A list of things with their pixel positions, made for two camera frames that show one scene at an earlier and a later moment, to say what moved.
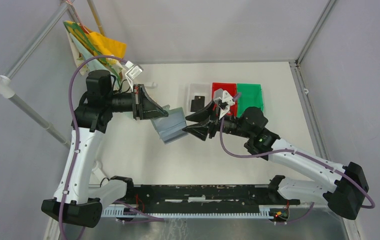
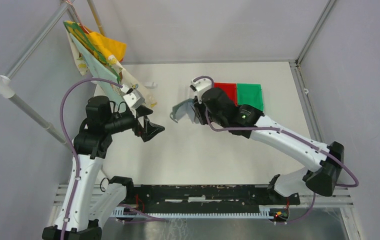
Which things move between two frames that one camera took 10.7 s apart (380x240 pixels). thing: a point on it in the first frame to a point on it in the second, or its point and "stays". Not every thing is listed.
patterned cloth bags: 86,44 stays
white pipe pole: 2,83 stays
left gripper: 144,106 to 150,129
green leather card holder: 170,127 to 186,107
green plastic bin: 249,95 stays
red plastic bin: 231,88 stays
